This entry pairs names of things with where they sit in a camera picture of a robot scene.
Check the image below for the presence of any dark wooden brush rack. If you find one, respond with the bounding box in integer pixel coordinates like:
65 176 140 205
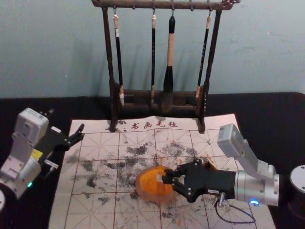
91 0 241 134

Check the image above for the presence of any white calligraphy felt mat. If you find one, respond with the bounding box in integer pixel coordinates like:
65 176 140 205
48 113 277 229

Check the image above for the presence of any translucent orange dish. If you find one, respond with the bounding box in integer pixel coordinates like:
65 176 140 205
135 164 179 204

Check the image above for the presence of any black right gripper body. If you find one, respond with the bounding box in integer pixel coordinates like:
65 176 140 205
184 164 237 198

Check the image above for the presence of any black table cloth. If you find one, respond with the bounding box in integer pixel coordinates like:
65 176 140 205
0 92 305 229

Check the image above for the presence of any thin dark right gripper cable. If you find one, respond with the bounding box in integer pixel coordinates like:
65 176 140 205
214 193 257 225

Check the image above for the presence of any thick tan-handled calligraphy brush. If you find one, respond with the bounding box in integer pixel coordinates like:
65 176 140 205
161 15 176 113

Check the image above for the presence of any thin black calligraphy brush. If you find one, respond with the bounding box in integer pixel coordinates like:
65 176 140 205
150 14 157 107
112 14 126 107
195 15 213 99

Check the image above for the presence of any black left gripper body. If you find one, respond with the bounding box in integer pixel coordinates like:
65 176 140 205
35 126 69 166

